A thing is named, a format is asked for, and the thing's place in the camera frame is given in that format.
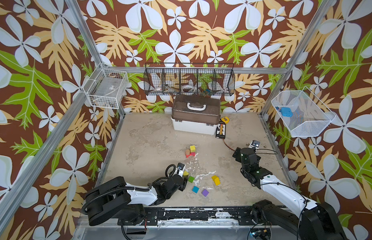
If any white wire basket left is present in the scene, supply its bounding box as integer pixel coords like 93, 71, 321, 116
83, 64, 130, 110

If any brown lid storage box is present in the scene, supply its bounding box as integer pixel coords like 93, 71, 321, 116
171, 95, 221, 135

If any green wood cube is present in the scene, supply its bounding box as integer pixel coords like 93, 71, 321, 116
188, 176, 195, 183

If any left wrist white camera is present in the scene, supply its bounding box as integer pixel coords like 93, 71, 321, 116
175, 163, 185, 177

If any white wire basket right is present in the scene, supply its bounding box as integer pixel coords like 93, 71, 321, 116
271, 87, 336, 138

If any black wire basket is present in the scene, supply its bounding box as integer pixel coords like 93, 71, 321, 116
143, 63, 236, 97

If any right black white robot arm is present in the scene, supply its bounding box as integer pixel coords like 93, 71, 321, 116
233, 147, 347, 240

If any red wire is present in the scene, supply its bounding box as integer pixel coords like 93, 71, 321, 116
222, 138, 236, 152

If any white wire basket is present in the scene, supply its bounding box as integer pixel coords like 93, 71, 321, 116
271, 87, 336, 138
83, 64, 130, 110

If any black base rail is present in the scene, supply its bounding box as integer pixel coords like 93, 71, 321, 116
118, 206, 256, 227

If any red wood block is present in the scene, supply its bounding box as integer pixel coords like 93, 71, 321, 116
186, 152, 196, 158

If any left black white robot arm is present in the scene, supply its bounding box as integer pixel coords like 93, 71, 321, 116
81, 175, 188, 226

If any wrist white camera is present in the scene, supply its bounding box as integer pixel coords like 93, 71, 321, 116
249, 140, 260, 150
175, 163, 185, 177

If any blue object in basket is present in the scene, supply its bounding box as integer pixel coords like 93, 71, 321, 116
280, 107, 293, 118

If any teal wood cube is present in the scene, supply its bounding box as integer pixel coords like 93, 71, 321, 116
192, 186, 199, 194

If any black battery pack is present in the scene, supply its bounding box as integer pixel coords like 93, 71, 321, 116
216, 122, 226, 140

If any yellow connector plug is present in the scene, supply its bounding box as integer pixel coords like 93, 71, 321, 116
221, 116, 230, 124

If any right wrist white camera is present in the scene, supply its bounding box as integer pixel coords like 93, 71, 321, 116
249, 140, 260, 150

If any purple wood cube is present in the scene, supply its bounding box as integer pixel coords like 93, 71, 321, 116
202, 189, 210, 197

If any yellow wood block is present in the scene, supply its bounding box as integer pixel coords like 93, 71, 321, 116
212, 176, 221, 186

